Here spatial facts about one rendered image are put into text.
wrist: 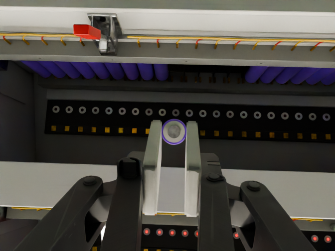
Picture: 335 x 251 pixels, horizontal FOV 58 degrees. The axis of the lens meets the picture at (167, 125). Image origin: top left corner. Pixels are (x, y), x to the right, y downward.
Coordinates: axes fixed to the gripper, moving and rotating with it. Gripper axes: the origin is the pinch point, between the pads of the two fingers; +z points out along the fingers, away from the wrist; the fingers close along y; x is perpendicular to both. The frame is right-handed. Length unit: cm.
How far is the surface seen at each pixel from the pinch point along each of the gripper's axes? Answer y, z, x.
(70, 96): -16.2, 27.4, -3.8
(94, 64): -10.0, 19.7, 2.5
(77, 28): -7.5, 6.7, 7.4
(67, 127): -16.3, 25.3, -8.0
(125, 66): -6.3, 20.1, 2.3
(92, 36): -6.6, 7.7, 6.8
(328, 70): 18.0, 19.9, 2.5
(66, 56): -12.1, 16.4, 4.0
